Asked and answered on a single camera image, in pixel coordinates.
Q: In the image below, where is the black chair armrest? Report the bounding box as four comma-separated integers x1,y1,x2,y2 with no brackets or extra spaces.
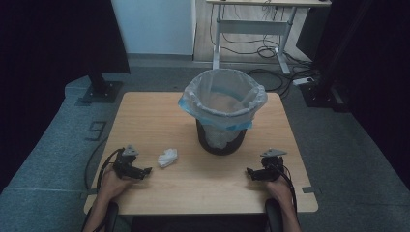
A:
103,201,120,232

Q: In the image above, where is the left hand-held gripper cable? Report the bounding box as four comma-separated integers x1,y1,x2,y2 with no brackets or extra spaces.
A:
95,148,126,195

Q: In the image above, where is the white paper ball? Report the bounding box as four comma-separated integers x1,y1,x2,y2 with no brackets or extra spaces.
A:
157,148,179,169

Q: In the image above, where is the white wall panel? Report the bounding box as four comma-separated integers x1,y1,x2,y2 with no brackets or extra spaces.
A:
110,0,197,56

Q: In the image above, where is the black bin with plastic liner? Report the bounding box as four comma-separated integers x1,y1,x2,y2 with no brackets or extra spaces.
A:
177,68,269,150

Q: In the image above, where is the black curtain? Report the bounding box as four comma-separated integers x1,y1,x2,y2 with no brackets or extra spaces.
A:
295,0,410,191
0,0,132,194

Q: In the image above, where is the black trash bin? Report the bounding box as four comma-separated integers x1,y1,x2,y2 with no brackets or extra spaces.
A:
195,118,249,157

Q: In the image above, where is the person's right hand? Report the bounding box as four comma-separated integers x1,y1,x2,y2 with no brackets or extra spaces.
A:
264,175,296,212

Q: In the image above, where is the black stand base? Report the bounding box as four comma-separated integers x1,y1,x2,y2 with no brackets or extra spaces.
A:
299,78,351,113
79,72,125,104

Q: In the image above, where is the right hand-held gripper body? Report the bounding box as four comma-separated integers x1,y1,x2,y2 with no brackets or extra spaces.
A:
259,148,288,182

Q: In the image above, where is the person's left hand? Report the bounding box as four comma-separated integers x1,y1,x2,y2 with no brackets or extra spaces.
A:
97,163,140,204

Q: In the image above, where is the black floor cable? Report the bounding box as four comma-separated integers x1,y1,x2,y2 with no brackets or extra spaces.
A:
83,135,110,191

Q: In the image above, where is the white power strip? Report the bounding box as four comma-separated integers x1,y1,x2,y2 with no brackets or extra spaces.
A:
292,76,315,87

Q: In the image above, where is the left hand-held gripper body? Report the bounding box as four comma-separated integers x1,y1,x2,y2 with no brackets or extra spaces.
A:
112,144,140,180

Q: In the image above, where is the tangle of black cables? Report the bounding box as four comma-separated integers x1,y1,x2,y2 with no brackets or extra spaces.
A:
209,3,320,98

